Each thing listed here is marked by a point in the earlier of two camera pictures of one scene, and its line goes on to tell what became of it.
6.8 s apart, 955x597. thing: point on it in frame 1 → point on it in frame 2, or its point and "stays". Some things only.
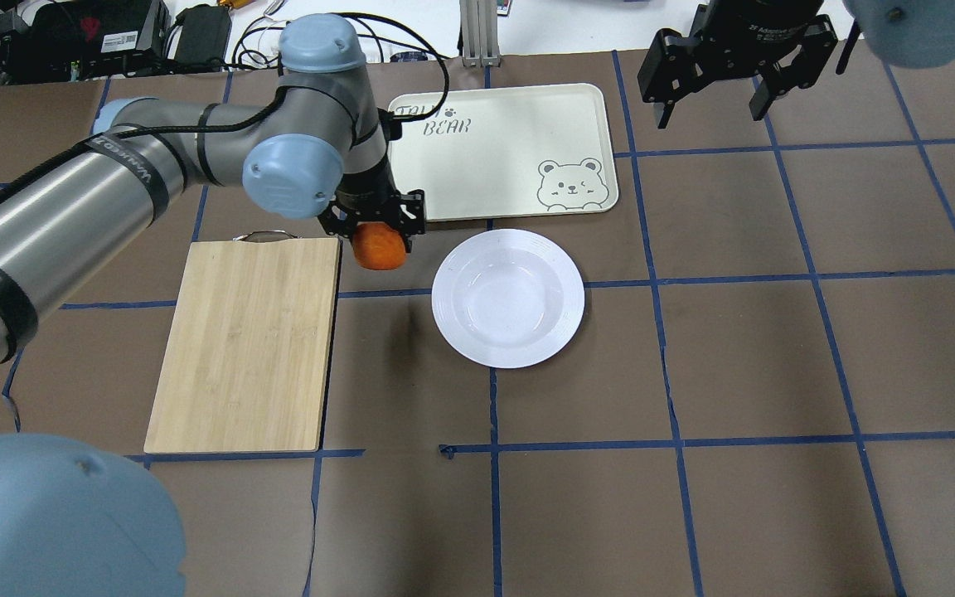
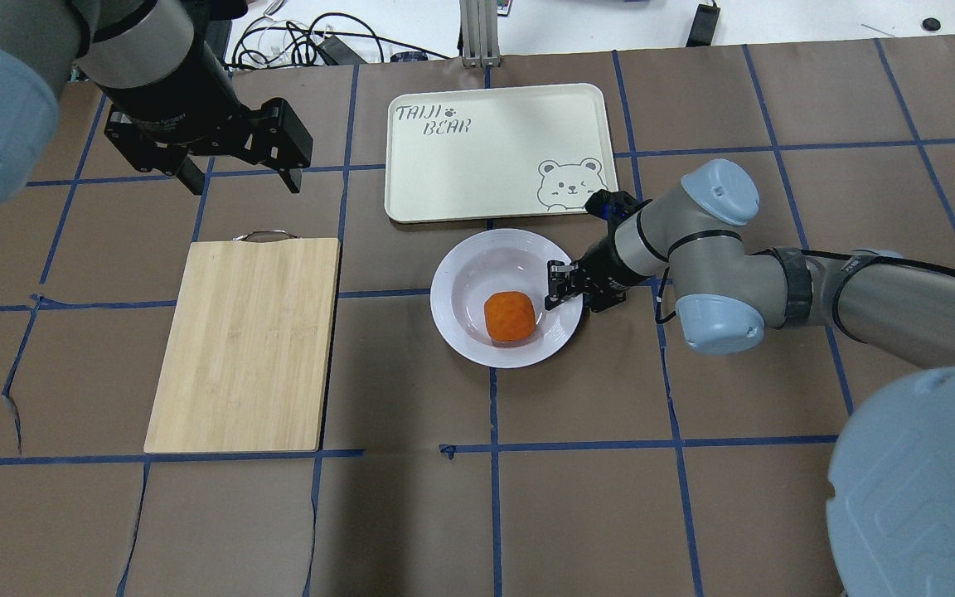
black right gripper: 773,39 → 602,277
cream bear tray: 501,151 stays
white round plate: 508,298 stays
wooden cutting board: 247,363 stays
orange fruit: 377,247 → 510,316
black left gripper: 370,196 → 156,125
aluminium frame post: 479,26 stays
